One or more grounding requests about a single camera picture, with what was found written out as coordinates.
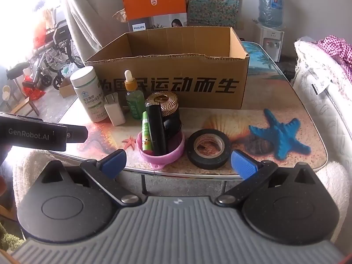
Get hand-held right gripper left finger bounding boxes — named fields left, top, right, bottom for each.
left=41, top=148, right=142, bottom=207

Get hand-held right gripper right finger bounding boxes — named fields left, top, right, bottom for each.
left=214, top=150, right=317, bottom=207

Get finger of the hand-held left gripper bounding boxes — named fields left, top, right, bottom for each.
left=66, top=126, right=89, bottom=143

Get green lip balm tube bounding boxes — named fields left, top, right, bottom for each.
left=141, top=111, right=154, bottom=154

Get white charger plug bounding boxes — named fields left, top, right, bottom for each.
left=104, top=93, right=126, bottom=126

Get black electrical tape roll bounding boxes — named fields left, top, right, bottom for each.
left=187, top=129, right=232, bottom=170

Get black cosmetic tube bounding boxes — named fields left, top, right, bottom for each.
left=146, top=103, right=167, bottom=156

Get green and yellow small bottles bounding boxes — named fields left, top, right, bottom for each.
left=124, top=70, right=146, bottom=121

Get black jar with gold lid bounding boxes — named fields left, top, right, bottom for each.
left=145, top=91, right=183, bottom=143

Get large cardboard box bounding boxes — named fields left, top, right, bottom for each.
left=85, top=27, right=250, bottom=110

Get white fluffy cushion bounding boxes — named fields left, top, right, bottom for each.
left=316, top=161, right=350, bottom=212
left=12, top=150, right=83, bottom=201

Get white supplement bottle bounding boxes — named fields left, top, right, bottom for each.
left=70, top=66, right=108, bottom=123

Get red container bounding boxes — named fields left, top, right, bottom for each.
left=22, top=75, right=46, bottom=101

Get small cardboard box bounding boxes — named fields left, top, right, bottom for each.
left=59, top=77, right=75, bottom=98

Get wooden stool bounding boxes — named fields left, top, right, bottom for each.
left=5, top=62, right=39, bottom=116

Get white plastic bag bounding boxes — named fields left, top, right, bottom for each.
left=60, top=62, right=78, bottom=79

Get wheelchair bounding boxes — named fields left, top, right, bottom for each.
left=33, top=5, right=83, bottom=90

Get pink and white cloth pile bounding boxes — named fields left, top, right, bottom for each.
left=293, top=40, right=352, bottom=171

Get beige curtain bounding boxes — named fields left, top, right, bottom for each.
left=64, top=0, right=127, bottom=66

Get white water dispenser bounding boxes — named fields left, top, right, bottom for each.
left=253, top=22, right=285, bottom=62

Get pink checked cloth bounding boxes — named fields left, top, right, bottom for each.
left=317, top=35, right=352, bottom=80

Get orange and grey appliance box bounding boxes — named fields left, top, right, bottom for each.
left=121, top=0, right=189, bottom=32

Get teal floral cloth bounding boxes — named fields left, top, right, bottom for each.
left=123, top=0, right=252, bottom=28

